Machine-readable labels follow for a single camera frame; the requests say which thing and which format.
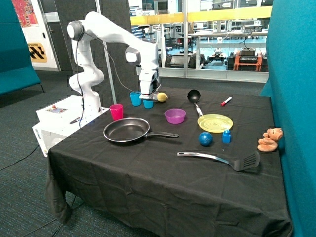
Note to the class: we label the black frying pan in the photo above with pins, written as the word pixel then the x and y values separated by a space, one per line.
pixel 128 130

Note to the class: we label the red white marker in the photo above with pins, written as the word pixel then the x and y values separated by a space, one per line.
pixel 226 101

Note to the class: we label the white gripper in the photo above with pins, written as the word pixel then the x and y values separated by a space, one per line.
pixel 149 83

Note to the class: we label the blue toy block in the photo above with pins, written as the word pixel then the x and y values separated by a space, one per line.
pixel 226 136

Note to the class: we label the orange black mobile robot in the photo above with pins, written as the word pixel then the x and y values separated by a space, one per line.
pixel 248 59

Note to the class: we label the teal bench seat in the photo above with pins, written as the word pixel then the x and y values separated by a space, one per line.
pixel 16 70

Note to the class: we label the yellow lemon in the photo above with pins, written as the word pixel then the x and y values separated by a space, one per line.
pixel 162 97

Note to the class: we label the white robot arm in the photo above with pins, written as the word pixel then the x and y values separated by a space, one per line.
pixel 140 52

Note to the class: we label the blue ball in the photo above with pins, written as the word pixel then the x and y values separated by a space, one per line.
pixel 205 138

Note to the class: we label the purple plastic bowl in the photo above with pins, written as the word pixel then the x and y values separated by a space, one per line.
pixel 175 116

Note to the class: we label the black tablecloth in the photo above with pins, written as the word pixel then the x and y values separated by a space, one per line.
pixel 147 185

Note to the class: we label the blue plastic cup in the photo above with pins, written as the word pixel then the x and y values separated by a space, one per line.
pixel 148 104
pixel 135 98

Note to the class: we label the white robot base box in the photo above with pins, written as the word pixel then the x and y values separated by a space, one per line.
pixel 61 119

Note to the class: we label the red poster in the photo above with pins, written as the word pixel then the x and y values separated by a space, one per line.
pixel 25 13

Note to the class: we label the yellow plastic plate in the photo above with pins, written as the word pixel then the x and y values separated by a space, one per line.
pixel 215 123

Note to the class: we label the magenta plastic cup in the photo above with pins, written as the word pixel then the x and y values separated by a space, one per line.
pixel 116 111

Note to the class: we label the blue plastic cup left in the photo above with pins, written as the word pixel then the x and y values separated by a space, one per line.
pixel 135 98

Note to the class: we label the black slotted spatula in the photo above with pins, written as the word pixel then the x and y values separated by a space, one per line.
pixel 241 164

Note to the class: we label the black ladle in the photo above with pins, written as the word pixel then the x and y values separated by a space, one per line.
pixel 194 96

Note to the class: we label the brown teddy bear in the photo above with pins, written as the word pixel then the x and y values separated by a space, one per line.
pixel 269 142

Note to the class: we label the teal partition wall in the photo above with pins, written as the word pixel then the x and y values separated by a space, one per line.
pixel 291 51

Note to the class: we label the yellow black sign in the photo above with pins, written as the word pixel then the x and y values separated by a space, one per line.
pixel 37 53

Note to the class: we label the blue plastic cup right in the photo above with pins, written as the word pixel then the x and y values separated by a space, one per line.
pixel 148 104

